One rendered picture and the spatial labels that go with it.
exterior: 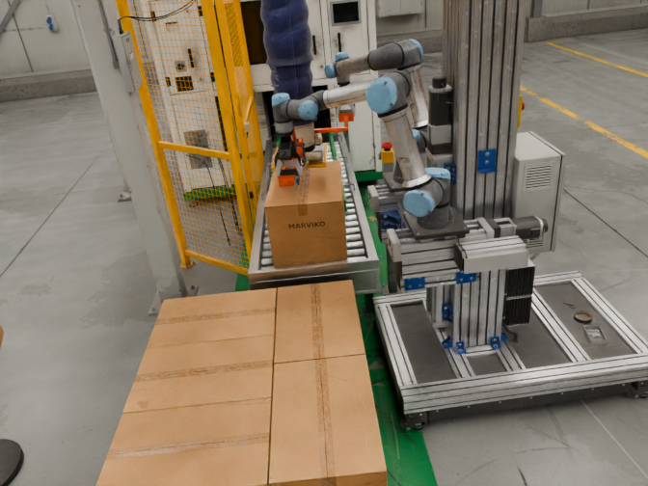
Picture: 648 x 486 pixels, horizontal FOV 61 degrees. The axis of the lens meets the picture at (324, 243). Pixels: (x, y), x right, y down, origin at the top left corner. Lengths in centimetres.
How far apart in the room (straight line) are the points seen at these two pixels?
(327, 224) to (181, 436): 127
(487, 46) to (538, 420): 174
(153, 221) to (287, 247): 108
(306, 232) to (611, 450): 174
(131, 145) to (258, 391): 181
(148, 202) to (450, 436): 223
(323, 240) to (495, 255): 98
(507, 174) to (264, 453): 151
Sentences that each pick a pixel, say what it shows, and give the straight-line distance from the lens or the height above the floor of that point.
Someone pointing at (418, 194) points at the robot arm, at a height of 125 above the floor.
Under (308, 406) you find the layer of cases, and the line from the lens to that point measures 220.
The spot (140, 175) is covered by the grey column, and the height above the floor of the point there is 97.
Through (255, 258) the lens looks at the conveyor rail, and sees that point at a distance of 308.
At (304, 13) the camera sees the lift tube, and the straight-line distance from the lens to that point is 280.
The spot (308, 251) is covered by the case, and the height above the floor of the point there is 67.
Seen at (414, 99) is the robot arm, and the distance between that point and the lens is 276.
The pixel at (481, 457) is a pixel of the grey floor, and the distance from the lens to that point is 275.
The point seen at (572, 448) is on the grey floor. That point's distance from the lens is 286.
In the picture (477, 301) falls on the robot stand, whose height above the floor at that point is 51.
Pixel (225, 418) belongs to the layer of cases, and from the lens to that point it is 223.
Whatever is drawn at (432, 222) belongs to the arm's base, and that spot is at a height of 107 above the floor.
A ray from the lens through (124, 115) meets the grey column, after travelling 345.
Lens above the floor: 209
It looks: 29 degrees down
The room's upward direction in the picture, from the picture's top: 6 degrees counter-clockwise
